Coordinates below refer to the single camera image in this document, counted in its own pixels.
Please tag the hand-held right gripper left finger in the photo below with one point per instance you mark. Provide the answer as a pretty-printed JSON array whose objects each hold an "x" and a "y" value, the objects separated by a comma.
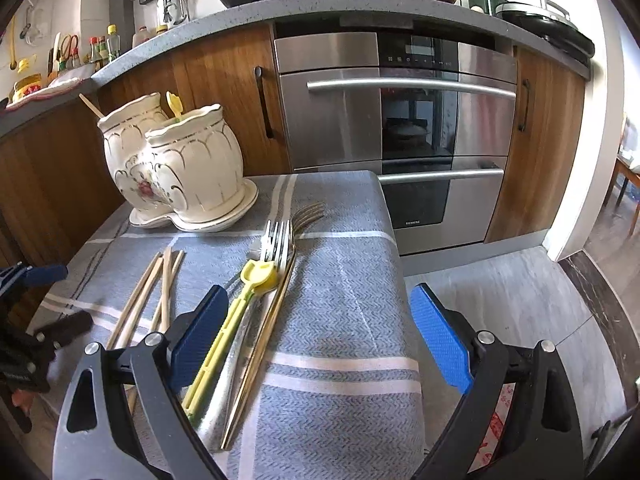
[{"x": 200, "y": 332}]

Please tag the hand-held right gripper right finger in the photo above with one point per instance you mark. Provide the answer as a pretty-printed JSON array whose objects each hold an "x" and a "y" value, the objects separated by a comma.
[{"x": 440, "y": 340}]

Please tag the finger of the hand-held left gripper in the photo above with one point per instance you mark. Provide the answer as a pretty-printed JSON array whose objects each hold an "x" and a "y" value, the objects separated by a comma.
[
  {"x": 70, "y": 325},
  {"x": 42, "y": 274}
]

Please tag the wooden chopstick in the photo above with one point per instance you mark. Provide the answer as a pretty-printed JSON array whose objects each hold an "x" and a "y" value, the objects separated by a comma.
[
  {"x": 172, "y": 290},
  {"x": 142, "y": 300},
  {"x": 134, "y": 301},
  {"x": 162, "y": 290}
]

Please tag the gold fork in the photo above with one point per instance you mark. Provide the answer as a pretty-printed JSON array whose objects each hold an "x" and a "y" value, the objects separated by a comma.
[{"x": 260, "y": 347}]

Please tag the yellow plastic spoon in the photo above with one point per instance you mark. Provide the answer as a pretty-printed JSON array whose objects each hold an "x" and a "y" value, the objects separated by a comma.
[{"x": 257, "y": 275}]

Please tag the silver fork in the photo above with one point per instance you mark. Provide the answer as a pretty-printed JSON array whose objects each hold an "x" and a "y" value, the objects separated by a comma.
[{"x": 277, "y": 240}]

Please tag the white floral ceramic utensil holder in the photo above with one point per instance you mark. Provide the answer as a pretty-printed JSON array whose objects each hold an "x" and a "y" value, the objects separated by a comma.
[{"x": 190, "y": 160}]

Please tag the dark wooden side cabinet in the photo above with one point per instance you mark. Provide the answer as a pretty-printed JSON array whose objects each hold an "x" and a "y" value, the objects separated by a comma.
[{"x": 50, "y": 175}]

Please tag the red patterned cloth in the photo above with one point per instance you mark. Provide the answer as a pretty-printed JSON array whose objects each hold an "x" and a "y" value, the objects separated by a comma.
[{"x": 500, "y": 425}]

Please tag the grey striped cloth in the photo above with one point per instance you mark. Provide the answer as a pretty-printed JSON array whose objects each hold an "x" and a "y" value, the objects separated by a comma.
[{"x": 330, "y": 310}]

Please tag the white ceramic holder tray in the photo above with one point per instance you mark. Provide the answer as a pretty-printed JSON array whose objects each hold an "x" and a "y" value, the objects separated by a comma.
[{"x": 220, "y": 220}]

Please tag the stainless steel lower oven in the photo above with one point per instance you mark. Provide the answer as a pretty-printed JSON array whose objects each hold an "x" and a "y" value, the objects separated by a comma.
[{"x": 465, "y": 210}]

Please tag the flat wooden stick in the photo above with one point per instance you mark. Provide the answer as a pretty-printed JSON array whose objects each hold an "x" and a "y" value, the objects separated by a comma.
[{"x": 91, "y": 105}]

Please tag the white plate with red rim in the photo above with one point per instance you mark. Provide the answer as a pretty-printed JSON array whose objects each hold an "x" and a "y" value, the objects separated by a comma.
[{"x": 55, "y": 87}]

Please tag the yellow and red container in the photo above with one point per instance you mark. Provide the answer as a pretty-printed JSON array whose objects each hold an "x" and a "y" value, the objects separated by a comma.
[{"x": 27, "y": 86}]

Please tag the narrow wooden cabinet door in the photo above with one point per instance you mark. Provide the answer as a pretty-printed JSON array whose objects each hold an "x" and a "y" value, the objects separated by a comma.
[{"x": 550, "y": 160}]

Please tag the dark sauce bottle red cap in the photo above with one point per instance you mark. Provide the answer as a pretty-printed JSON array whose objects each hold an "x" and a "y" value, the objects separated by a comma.
[{"x": 94, "y": 52}]

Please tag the scissors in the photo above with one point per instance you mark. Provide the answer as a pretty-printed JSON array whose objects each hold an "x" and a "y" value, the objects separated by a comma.
[{"x": 71, "y": 47}]

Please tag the clear bottle with yellow cap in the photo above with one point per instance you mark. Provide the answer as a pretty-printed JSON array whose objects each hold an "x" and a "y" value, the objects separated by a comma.
[{"x": 113, "y": 45}]

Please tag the stainless steel built-in oven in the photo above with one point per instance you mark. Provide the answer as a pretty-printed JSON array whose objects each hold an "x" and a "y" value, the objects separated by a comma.
[{"x": 340, "y": 120}]

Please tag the wooden chair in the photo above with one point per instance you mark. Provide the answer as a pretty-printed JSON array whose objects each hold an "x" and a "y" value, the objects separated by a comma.
[{"x": 625, "y": 175}]

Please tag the wide wooden cabinet door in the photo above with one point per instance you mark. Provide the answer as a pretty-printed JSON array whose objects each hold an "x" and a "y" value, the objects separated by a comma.
[{"x": 215, "y": 85}]

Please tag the black electric griddle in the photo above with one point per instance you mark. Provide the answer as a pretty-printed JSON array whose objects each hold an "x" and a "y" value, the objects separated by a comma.
[{"x": 550, "y": 27}]

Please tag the grey stone countertop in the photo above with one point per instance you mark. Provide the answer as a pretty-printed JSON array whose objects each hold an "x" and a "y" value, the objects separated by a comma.
[{"x": 300, "y": 7}]

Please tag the green pot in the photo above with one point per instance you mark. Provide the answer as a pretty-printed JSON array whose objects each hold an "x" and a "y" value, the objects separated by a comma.
[{"x": 482, "y": 2}]

